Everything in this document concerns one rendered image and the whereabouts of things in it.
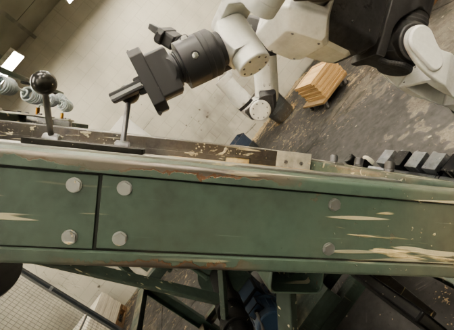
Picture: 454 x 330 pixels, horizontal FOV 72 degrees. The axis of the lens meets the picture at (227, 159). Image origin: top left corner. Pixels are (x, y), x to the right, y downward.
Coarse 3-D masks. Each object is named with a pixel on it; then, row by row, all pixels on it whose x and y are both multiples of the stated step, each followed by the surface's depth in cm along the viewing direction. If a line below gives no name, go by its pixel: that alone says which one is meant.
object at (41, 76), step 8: (40, 72) 48; (48, 72) 48; (32, 80) 47; (40, 80) 47; (48, 80) 48; (56, 80) 49; (32, 88) 48; (40, 88) 48; (48, 88) 48; (56, 88) 50; (48, 96) 50; (48, 104) 51; (48, 112) 51; (48, 120) 52; (48, 128) 53; (48, 136) 54; (56, 136) 54
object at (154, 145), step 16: (0, 128) 89; (16, 128) 89; (32, 128) 90; (64, 128) 92; (80, 128) 93; (112, 144) 94; (144, 144) 96; (160, 144) 97; (176, 144) 98; (192, 144) 99; (208, 144) 100; (224, 160) 101; (256, 160) 103; (272, 160) 104; (288, 160) 105; (304, 160) 106
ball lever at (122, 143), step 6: (126, 84) 58; (132, 96) 58; (138, 96) 59; (126, 102) 58; (132, 102) 59; (126, 108) 58; (126, 114) 58; (126, 120) 58; (126, 126) 57; (126, 132) 57; (114, 144) 56; (120, 144) 56; (126, 144) 56
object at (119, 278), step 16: (80, 272) 125; (96, 272) 126; (112, 272) 128; (128, 272) 130; (224, 272) 122; (144, 288) 131; (160, 288) 131; (176, 288) 133; (192, 288) 135; (224, 288) 122; (224, 304) 122; (288, 304) 47; (224, 320) 122; (288, 320) 47
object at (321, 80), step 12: (312, 72) 411; (324, 72) 382; (336, 72) 388; (300, 84) 425; (312, 84) 381; (324, 84) 384; (336, 84) 387; (312, 96) 411; (324, 96) 387; (312, 108) 435
